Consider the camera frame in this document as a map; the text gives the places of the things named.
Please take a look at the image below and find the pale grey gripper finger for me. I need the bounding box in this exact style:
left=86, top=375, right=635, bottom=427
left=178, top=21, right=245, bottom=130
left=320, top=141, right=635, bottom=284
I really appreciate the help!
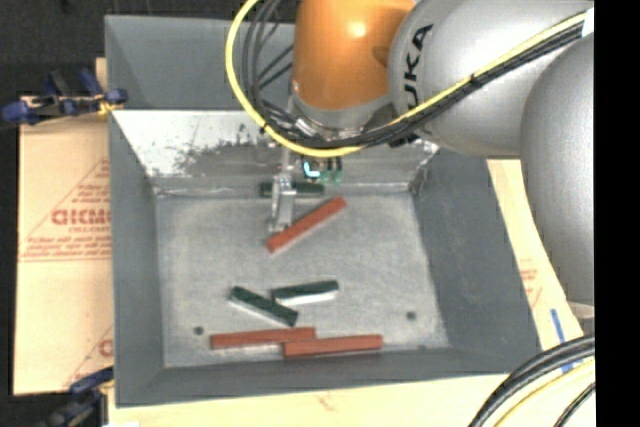
left=279, top=177, right=298, bottom=228
left=267, top=177, right=283, bottom=237

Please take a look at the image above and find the red-brown flat block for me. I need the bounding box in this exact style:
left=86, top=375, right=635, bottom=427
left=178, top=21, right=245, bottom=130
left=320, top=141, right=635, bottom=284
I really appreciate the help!
left=209, top=326, right=318, bottom=351
left=264, top=195, right=348, bottom=255
left=281, top=333, right=385, bottom=359

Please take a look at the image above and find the grey metal bin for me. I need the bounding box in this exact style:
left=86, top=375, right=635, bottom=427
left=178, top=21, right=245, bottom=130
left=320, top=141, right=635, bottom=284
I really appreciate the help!
left=103, top=13, right=544, bottom=407

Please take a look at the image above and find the dark green flat block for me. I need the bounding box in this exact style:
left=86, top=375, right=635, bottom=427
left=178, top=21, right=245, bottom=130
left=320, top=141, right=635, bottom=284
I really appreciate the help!
left=270, top=279, right=341, bottom=308
left=229, top=285, right=300, bottom=328

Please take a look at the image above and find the brown cardboard board red print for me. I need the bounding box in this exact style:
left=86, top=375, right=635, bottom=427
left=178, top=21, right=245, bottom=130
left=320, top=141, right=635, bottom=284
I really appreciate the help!
left=11, top=56, right=585, bottom=397

